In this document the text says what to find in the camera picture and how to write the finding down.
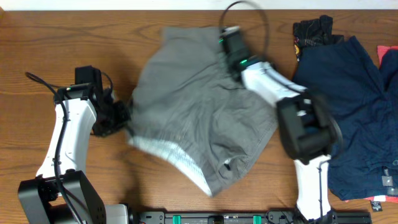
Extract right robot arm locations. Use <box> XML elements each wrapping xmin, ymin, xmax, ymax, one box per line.
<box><xmin>219</xmin><ymin>27</ymin><xmax>342</xmax><ymax>223</ymax></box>

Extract grey shorts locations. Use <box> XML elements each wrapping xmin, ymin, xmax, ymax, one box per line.
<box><xmin>127</xmin><ymin>27</ymin><xmax>277</xmax><ymax>197</ymax></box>

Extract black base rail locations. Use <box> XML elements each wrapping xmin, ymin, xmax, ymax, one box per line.
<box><xmin>105</xmin><ymin>203</ymin><xmax>373</xmax><ymax>224</ymax></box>

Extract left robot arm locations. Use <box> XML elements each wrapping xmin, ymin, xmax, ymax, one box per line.
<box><xmin>18</xmin><ymin>66</ymin><xmax>133</xmax><ymax>223</ymax></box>

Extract red garment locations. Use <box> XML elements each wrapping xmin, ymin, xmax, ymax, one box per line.
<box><xmin>329</xmin><ymin>46</ymin><xmax>397</xmax><ymax>202</ymax></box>

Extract navy blue garment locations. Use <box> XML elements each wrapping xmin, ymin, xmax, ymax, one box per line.
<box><xmin>293</xmin><ymin>37</ymin><xmax>397</xmax><ymax>200</ymax></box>

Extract black patterned garment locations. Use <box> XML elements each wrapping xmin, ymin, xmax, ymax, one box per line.
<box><xmin>293</xmin><ymin>15</ymin><xmax>345</xmax><ymax>62</ymax></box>

